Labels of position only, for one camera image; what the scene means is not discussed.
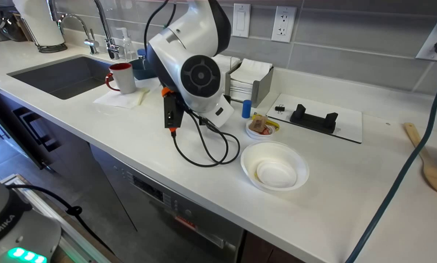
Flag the small white dish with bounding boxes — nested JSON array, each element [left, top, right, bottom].
[[245, 119, 278, 142]]

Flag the small blue cylinder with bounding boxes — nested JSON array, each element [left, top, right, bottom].
[[242, 98, 255, 120]]

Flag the food scraps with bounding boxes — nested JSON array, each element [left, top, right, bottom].
[[249, 113, 281, 136]]

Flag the white plastic bowl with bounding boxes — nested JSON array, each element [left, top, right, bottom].
[[240, 141, 310, 193]]

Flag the stainless steel dishwasher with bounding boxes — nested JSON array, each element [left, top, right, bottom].
[[91, 145, 247, 263]]

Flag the black clamp device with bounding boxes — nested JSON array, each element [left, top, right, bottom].
[[288, 103, 340, 136]]

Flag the white translucent mat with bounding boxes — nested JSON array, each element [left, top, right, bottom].
[[94, 78, 161, 110]]

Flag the red and white mug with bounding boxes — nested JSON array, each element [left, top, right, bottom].
[[104, 62, 139, 97]]

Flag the clear soap dispenser bottle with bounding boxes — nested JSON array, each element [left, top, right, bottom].
[[114, 27, 133, 62]]

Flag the white flat board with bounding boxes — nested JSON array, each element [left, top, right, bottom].
[[266, 93, 364, 145]]

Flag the tall chrome faucet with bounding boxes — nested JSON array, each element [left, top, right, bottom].
[[93, 0, 126, 60]]

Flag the small chrome faucet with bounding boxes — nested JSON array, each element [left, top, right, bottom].
[[56, 12, 103, 56]]

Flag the stainless steel sink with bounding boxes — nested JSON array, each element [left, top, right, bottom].
[[8, 55, 114, 101]]

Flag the white paper towel roll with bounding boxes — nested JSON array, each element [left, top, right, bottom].
[[12, 0, 69, 55]]

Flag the wooden spatula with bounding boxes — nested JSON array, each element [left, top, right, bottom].
[[402, 122, 437, 199]]

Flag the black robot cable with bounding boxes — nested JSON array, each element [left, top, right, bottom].
[[170, 110, 243, 169]]

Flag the black wrist camera orange ends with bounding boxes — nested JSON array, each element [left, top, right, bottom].
[[161, 87, 186, 138]]

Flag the white light switch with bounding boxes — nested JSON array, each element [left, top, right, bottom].
[[231, 3, 253, 39]]

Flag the thin black floor cable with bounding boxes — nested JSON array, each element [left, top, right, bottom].
[[5, 183, 113, 252]]

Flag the black cabinet handle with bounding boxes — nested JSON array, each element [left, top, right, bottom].
[[12, 107, 62, 154]]

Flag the dark green cable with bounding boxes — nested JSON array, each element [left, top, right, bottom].
[[345, 55, 437, 263]]

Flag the white wall outlet with plug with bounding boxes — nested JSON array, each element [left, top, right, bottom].
[[416, 14, 437, 63]]

